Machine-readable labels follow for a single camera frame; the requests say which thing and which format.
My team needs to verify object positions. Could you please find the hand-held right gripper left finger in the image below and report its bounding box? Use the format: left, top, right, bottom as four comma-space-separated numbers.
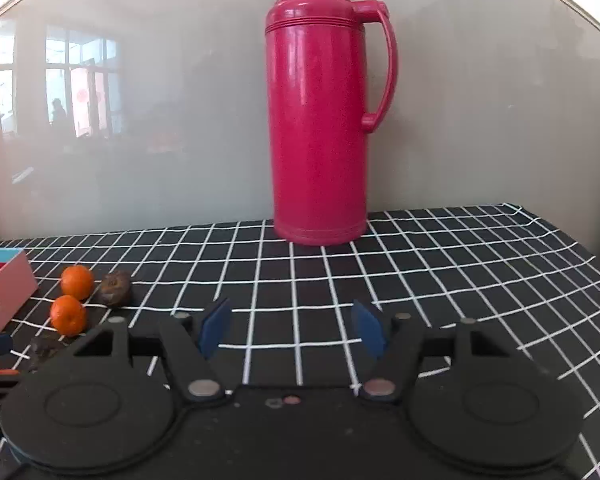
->
72, 297, 233, 404

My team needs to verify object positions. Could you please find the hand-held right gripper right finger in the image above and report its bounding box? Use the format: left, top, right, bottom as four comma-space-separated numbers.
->
352, 301, 519, 404

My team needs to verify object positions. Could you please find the dark brown wrinkled fruit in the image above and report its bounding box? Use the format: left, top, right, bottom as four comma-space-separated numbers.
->
98, 271, 133, 307
27, 335, 69, 372

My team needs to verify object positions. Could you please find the red cardboard box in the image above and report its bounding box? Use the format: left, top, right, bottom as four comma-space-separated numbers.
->
0, 248, 39, 337

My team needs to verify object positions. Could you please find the tangerine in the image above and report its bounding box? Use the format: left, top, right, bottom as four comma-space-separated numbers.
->
60, 265, 95, 298
50, 295, 88, 337

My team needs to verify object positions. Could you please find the black white checkered tablecloth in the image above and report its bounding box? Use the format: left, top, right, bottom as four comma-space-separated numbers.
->
0, 203, 600, 480

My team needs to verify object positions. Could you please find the red thermos jug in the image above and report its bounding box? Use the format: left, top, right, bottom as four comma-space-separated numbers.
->
265, 0, 399, 247

